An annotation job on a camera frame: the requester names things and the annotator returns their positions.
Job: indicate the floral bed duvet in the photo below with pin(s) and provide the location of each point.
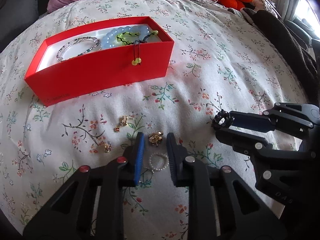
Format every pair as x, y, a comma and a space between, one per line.
219, 61

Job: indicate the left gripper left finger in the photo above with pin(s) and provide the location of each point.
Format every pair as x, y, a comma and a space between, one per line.
134, 155

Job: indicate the red jewelry box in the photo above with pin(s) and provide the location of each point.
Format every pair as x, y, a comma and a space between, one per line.
54, 81

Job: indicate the dark grey cushion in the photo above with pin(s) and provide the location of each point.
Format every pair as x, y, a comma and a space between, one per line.
18, 15

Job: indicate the dark brown blanket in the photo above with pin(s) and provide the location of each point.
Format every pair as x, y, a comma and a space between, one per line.
300, 61

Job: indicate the gold red stone earring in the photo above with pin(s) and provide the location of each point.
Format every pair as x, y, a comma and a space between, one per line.
122, 123

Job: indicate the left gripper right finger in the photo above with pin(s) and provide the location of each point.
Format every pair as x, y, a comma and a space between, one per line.
179, 169

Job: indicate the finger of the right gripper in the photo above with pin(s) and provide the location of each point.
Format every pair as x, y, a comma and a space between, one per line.
254, 122
247, 144

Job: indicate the gold turtle charm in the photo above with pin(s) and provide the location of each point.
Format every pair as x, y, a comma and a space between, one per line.
155, 138

